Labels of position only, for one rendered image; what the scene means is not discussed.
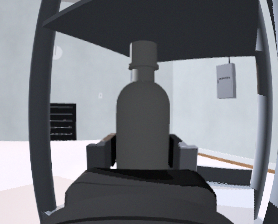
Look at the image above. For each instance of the grey bottle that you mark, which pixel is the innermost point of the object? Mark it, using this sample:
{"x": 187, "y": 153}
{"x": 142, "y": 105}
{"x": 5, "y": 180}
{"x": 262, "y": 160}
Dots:
{"x": 142, "y": 114}

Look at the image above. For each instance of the dark grey shelving unit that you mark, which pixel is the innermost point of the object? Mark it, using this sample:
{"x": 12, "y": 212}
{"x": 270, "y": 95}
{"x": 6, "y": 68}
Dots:
{"x": 182, "y": 30}

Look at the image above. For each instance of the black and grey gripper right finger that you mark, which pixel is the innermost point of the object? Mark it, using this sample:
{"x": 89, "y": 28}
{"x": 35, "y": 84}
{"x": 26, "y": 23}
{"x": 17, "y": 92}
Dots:
{"x": 181, "y": 155}

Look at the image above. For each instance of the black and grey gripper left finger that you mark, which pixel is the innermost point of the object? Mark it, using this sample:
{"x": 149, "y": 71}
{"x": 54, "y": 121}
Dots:
{"x": 102, "y": 154}

